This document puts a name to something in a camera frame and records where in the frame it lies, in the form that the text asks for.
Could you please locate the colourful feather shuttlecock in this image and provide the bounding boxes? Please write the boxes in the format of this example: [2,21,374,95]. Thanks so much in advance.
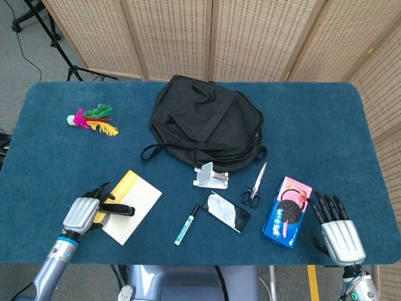
[66,103,120,137]

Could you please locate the blue Oreo cookie box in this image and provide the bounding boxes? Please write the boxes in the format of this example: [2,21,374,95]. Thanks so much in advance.
[261,176,314,250]

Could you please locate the green and white marker pen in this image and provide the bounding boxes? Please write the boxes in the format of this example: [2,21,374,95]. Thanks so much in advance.
[174,204,200,246]

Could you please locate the black backpack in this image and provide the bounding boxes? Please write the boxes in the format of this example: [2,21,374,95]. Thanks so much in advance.
[140,74,268,173]

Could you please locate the grey robot torso base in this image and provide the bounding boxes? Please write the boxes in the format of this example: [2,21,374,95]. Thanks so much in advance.
[117,265,262,301]

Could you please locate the white folding phone stand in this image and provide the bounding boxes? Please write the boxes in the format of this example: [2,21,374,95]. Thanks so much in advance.
[192,161,229,191]

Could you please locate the yellow and white notebook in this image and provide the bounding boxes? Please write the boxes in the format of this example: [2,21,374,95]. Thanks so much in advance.
[93,169,163,246]

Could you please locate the black office chair base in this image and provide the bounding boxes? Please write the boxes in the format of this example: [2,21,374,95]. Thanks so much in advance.
[11,0,62,41]

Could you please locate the wicker folding screen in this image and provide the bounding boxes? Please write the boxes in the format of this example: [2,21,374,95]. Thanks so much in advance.
[41,0,401,301]

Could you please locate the black smartphone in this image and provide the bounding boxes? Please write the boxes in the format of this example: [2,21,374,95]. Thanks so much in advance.
[199,190,253,235]

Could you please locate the black handled scissors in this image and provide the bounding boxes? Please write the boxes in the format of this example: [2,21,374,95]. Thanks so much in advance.
[241,161,268,208]

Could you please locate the black tripod stand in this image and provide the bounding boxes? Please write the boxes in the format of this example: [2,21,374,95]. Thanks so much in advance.
[24,0,118,82]

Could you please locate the black floor cable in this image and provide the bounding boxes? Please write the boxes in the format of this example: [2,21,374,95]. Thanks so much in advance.
[5,0,43,83]

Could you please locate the blue table mat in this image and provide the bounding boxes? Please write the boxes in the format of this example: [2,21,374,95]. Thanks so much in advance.
[0,81,398,266]

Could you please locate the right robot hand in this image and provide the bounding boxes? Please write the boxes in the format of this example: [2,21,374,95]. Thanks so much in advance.
[309,191,367,268]

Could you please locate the small black device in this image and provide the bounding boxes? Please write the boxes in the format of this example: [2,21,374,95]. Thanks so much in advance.
[98,203,136,217]

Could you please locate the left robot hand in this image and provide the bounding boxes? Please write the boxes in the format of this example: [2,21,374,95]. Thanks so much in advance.
[61,182,115,241]

